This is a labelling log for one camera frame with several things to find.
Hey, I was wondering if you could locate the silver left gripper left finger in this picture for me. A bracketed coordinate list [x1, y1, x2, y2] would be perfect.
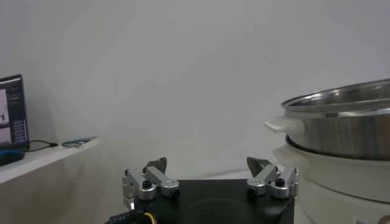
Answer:
[121, 156, 180, 211]

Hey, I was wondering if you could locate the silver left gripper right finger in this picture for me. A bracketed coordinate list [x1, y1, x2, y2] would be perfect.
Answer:
[246, 156, 299, 199]

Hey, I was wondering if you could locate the stainless steel steamer basket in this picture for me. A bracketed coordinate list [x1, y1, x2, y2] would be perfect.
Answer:
[264, 78, 390, 161]

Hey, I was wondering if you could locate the white electric pot base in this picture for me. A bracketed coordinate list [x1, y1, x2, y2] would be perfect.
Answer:
[272, 136, 390, 224]

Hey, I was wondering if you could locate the white side table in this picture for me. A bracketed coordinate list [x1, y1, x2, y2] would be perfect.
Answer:
[0, 137, 101, 224]

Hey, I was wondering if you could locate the blue computer mouse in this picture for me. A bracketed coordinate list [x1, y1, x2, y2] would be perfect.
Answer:
[0, 148, 26, 167]

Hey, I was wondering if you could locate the dark laptop screen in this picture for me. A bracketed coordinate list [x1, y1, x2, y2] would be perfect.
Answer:
[0, 74, 30, 150]

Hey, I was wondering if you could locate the black cable on side table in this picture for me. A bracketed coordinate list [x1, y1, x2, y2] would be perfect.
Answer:
[24, 139, 59, 153]

